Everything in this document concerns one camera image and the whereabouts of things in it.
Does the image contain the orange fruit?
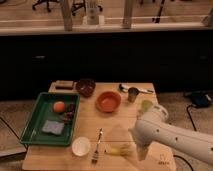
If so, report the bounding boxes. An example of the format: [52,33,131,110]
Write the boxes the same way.
[53,101,65,113]

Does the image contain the black office chair base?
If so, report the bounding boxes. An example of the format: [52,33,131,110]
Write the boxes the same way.
[32,0,60,13]

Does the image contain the blue sponge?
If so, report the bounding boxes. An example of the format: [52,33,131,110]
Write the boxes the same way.
[42,120,64,135]

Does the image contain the dark blue object on floor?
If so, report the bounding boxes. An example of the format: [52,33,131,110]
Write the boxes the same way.
[190,92,211,108]

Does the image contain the red-orange bowl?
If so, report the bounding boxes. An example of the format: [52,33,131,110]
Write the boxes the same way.
[95,91,121,113]

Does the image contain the metal cup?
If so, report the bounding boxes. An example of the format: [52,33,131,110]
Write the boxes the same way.
[128,87,139,102]

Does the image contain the brown wooden block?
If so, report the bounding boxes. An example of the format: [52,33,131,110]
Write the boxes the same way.
[55,80,74,90]

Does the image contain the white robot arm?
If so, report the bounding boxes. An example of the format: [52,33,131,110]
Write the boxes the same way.
[129,105,213,165]

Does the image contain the dark brown bowl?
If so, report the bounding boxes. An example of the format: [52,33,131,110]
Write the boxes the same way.
[75,79,96,97]

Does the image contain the silver fork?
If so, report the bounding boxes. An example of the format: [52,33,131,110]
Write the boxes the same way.
[91,128,103,164]

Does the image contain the black power cable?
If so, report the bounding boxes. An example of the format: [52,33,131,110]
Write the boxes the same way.
[173,104,201,171]

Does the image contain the light green cup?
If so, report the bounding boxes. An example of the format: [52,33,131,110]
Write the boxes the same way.
[141,100,153,113]

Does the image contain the yellow banana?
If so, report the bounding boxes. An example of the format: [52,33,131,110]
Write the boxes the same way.
[105,147,132,156]

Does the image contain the dark red grapes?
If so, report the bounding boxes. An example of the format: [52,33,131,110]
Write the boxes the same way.
[63,104,75,123]

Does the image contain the green plastic tray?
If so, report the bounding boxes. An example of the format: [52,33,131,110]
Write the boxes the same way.
[20,92,80,146]

